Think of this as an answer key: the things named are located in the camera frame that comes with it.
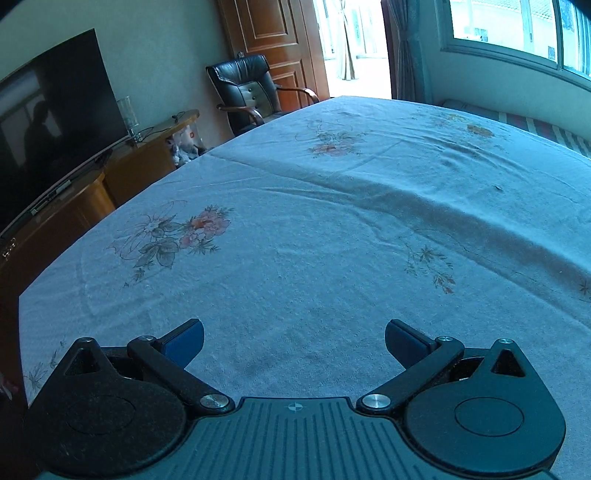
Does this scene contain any brown wooden tv cabinet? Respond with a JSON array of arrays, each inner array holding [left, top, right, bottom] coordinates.
[[0, 109, 202, 324]]

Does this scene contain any brown wooden door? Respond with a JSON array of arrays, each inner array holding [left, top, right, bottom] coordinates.
[[217, 0, 329, 111]]

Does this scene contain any black leather armchair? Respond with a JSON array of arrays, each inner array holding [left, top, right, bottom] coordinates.
[[205, 54, 320, 137]]

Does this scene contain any striped bed sheet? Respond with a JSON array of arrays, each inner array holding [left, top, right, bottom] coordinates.
[[442, 100, 590, 158]]

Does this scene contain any black flat television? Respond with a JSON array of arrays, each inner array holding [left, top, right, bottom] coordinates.
[[1, 30, 127, 231]]

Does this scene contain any white floral bed sheet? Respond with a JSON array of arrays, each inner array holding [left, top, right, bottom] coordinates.
[[19, 97, 590, 479]]

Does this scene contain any blue curtain left of window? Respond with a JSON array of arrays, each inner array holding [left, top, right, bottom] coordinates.
[[381, 0, 433, 104]]

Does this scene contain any clear glass cup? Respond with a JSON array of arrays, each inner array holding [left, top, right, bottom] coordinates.
[[117, 96, 139, 139]]

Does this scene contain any large window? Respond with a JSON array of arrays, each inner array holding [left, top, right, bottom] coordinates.
[[438, 0, 590, 84]]

